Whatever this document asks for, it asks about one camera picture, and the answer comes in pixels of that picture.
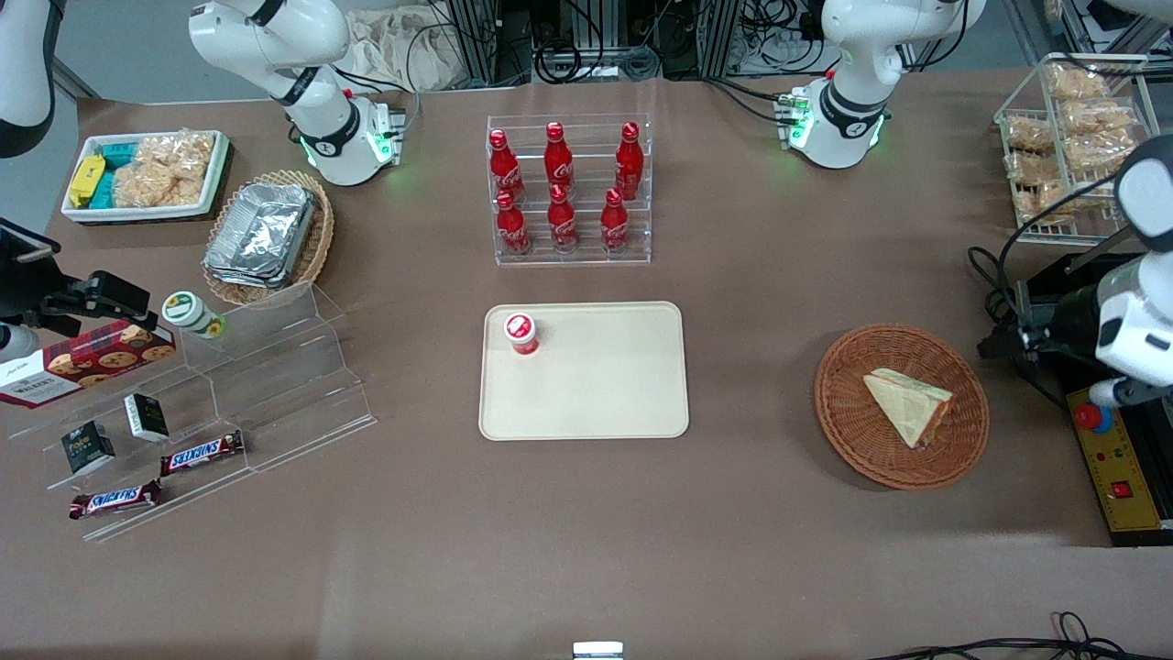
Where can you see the large rice cracker bag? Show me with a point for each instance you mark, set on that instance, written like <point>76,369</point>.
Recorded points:
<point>165,170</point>

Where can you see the white rectangular plastic bin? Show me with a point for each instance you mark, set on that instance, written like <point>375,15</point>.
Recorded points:
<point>137,213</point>

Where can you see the brown snickers bar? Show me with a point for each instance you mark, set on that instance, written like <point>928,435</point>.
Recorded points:
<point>202,453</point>
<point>115,500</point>

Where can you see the oval wicker basket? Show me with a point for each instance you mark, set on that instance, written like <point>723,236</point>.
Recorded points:
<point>316,238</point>

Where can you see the round brown wicker basket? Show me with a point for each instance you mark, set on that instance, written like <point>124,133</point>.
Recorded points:
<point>852,385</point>

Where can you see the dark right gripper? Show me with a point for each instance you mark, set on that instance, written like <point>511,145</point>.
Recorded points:
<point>27,286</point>

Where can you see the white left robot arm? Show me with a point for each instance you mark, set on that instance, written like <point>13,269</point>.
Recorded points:
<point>852,92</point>

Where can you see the red tartan cookie box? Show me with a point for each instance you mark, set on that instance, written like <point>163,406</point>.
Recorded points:
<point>87,362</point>

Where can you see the red cola bottle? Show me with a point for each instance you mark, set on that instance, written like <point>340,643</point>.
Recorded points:
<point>510,225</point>
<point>629,163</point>
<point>558,160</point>
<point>614,224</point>
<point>562,221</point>
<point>502,167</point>

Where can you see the red lid yogurt cup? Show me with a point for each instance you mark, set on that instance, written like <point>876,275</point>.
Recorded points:
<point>520,332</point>

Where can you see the triangle sandwich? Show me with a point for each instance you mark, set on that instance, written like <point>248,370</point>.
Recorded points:
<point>907,405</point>

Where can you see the small white silver block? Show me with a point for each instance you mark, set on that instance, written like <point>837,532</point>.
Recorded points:
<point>597,651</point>

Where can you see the clear bag of crackers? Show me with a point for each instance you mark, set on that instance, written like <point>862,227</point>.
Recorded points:
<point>1097,116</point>
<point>1049,203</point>
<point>1031,170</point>
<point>1074,82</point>
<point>1026,134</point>
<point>1095,151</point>

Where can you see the small black box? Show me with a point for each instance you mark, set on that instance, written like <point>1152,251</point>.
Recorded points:
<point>88,448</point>
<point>147,417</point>

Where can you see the beige plastic tray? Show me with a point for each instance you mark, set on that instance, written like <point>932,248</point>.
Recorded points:
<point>596,376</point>

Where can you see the beige cloth bag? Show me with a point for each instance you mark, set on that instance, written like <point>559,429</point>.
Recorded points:
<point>403,50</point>

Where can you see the green lid white cup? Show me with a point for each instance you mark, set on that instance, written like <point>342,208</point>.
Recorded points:
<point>191,312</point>

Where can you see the teal snack packet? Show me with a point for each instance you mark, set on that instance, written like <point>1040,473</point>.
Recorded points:
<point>104,191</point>
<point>117,152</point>

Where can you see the stacked foil containers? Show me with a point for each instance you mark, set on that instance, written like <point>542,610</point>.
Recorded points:
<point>261,234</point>

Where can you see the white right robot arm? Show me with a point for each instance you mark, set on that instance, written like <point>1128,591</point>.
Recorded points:
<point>312,101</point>

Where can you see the yellow snack packet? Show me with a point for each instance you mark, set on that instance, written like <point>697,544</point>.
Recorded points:
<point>87,180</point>

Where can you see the yellow control panel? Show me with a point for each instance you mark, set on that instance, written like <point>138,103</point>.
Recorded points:
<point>1123,463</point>

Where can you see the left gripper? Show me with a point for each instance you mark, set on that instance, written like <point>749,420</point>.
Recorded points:
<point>1070,318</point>

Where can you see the clear acrylic bottle rack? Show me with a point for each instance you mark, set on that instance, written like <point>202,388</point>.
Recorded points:
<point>586,247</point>

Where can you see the clear acrylic step shelf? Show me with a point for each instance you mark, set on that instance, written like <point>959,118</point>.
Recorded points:
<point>275,385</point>

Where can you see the black appliance housing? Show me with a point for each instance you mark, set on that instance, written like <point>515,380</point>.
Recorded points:
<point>1068,272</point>

